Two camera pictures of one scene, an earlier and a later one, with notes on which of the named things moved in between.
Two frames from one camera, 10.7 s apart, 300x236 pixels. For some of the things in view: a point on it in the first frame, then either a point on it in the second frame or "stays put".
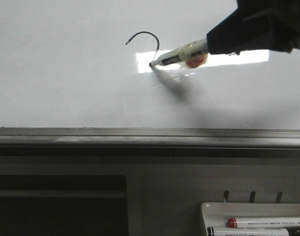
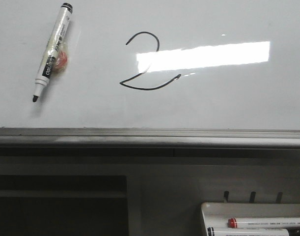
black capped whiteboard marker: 227,231 stays put
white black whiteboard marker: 193,54 to 42,79
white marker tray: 216,215 stays put
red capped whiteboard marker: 266,222 stays put
